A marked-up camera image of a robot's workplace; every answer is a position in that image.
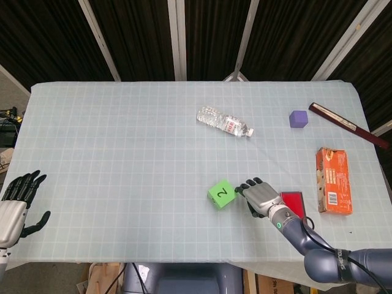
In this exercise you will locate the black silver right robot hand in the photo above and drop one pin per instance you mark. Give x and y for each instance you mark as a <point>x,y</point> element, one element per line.
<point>261,196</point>

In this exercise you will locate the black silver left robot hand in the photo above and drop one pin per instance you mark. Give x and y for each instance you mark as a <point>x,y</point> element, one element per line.
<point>10,217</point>

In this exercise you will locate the green numbered foam cube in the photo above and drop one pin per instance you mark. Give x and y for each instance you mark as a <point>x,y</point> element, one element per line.
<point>222,193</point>

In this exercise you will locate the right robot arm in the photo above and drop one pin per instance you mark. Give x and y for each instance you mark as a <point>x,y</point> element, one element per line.
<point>321,260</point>

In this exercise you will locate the purple foam cube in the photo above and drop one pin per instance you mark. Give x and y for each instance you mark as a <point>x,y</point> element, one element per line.
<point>298,119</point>

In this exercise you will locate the red flat case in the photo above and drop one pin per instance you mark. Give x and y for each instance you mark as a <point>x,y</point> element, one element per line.
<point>292,202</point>

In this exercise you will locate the orange snack carton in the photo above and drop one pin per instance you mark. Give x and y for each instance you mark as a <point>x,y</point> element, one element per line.
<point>337,180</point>

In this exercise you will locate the black equipment box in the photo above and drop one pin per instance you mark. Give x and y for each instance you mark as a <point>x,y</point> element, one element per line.
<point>6,134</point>

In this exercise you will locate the clear plastic water bottle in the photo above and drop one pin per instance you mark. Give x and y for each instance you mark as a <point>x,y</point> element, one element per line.
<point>220,121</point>

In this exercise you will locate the brown cardboard box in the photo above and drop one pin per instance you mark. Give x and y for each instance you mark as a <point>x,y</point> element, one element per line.
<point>272,284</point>

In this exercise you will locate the dark red long stick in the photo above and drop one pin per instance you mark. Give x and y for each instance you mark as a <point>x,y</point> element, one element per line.
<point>343,123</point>

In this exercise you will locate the light wooden board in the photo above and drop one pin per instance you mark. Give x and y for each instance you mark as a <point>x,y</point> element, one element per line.
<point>104,275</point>

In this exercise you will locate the blue-grey robot torso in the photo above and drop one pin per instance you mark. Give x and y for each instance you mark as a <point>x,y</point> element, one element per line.
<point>190,281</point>

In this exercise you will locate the light blue grid tablecloth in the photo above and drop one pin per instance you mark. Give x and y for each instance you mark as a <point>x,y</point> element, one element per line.
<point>122,153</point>

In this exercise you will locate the black pleated curtain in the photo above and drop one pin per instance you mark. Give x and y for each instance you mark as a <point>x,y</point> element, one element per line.
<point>137,36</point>

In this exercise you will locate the white metal frame beam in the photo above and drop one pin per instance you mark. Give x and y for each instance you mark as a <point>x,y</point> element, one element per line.
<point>381,128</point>
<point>12,78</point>

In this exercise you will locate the white metal frame post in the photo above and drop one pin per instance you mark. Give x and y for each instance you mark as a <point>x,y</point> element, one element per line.
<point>246,36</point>
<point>345,39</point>
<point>177,39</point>
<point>98,36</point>

